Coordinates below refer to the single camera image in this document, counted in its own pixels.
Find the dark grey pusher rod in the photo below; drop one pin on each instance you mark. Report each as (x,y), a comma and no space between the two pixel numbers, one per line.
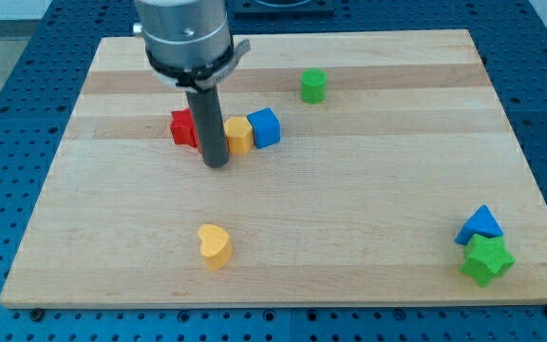
(208,122)

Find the yellow hexagon block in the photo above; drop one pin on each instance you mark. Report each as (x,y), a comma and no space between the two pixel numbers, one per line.
(239,134)

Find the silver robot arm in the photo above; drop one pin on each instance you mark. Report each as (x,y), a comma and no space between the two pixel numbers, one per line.
(189,45)

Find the red star block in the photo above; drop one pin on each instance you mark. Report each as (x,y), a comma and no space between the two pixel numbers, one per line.
(182,128)

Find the blue cube block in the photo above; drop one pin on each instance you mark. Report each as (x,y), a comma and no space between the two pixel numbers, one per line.
(266,127)

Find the green cylinder block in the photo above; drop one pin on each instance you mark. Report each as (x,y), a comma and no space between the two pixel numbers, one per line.
(313,86)

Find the yellow heart block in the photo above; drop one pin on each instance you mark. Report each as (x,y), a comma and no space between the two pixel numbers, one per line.
(216,247)

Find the wooden board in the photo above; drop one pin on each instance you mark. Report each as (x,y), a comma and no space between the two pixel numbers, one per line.
(357,205)

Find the blue triangle block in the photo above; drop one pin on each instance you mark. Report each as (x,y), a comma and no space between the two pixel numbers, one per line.
(482,222)

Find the green star block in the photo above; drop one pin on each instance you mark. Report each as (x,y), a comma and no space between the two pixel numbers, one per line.
(485,258)

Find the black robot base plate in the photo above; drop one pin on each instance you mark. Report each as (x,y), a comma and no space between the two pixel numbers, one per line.
(252,8)

